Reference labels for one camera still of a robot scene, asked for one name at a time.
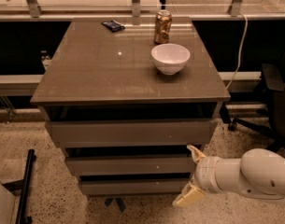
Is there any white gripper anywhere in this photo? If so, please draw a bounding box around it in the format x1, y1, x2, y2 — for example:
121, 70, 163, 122
172, 145, 223, 207

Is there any grey drawer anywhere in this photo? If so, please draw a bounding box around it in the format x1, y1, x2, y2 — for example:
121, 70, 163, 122
46, 119, 218, 147
79, 179, 188, 196
65, 155, 195, 175

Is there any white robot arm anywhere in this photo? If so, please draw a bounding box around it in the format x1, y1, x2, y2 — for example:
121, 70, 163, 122
173, 145, 285, 207

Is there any grey drawer cabinet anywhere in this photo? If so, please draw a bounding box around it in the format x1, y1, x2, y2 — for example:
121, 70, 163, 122
31, 21, 230, 185

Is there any grey bottom drawer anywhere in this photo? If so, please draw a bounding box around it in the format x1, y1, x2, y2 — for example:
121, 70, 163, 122
79, 179, 188, 196

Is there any grey top drawer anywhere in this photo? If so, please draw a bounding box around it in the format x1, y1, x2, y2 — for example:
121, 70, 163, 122
46, 119, 218, 147

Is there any black office chair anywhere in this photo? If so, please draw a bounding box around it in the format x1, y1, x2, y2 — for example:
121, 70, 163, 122
228, 51, 285, 152

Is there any white bowl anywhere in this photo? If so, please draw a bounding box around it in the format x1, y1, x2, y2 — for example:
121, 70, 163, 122
150, 43, 191, 76

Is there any gold soda can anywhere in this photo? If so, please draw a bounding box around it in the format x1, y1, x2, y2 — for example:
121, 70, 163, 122
154, 9, 172, 44

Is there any dark blue snack packet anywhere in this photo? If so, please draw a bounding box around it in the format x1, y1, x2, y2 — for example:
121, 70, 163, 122
102, 21, 125, 33

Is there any black metal stand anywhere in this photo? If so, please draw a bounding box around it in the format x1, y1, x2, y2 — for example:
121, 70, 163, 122
3, 149, 36, 224

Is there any white box with label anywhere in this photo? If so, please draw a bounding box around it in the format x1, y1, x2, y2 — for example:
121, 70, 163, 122
0, 182, 15, 224

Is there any white cable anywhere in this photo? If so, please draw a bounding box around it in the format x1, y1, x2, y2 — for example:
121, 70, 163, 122
225, 12, 249, 91

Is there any metal railing post right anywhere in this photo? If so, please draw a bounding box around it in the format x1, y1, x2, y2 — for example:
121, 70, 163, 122
228, 0, 243, 16

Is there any metal railing post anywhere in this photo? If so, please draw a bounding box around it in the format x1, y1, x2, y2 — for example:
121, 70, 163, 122
228, 0, 243, 16
132, 0, 140, 17
26, 0, 42, 18

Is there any metal railing post middle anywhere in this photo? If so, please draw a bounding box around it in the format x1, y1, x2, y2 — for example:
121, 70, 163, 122
132, 0, 140, 17

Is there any metal railing post left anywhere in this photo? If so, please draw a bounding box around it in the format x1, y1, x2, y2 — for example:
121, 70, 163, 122
26, 0, 42, 18

